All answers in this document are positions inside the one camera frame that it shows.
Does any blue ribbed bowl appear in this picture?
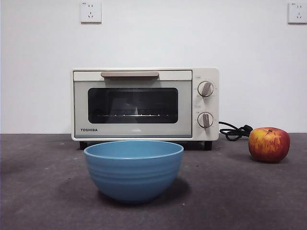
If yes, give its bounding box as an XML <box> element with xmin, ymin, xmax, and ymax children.
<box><xmin>83</xmin><ymin>140</ymin><xmax>185</xmax><ymax>202</ymax></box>

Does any glass oven door with handle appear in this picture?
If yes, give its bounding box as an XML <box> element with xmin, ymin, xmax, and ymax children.
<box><xmin>73</xmin><ymin>70</ymin><xmax>193</xmax><ymax>139</ymax></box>

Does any red yellow apple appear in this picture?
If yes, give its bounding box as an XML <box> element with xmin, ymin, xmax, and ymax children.
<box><xmin>248</xmin><ymin>126</ymin><xmax>290</xmax><ymax>164</ymax></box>

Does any small beige oven knob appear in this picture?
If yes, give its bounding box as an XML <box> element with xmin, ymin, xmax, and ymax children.
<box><xmin>197</xmin><ymin>112</ymin><xmax>214</xmax><ymax>129</ymax></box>

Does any large beige oven knob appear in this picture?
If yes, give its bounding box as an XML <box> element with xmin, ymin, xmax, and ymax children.
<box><xmin>197</xmin><ymin>80</ymin><xmax>215</xmax><ymax>98</ymax></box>

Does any cream Toshiba toaster oven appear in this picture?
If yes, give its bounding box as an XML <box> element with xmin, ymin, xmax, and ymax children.
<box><xmin>71</xmin><ymin>67</ymin><xmax>220</xmax><ymax>151</ymax></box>

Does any metal wire oven rack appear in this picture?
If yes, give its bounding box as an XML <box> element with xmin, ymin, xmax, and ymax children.
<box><xmin>97</xmin><ymin>114</ymin><xmax>161</xmax><ymax>118</ymax></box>

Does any black oven power cable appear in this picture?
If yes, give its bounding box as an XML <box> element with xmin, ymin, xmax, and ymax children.
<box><xmin>218</xmin><ymin>121</ymin><xmax>253</xmax><ymax>142</ymax></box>

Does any white wall socket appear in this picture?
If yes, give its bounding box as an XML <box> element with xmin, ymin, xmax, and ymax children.
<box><xmin>287</xmin><ymin>2</ymin><xmax>307</xmax><ymax>24</ymax></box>
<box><xmin>80</xmin><ymin>1</ymin><xmax>102</xmax><ymax>24</ymax></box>

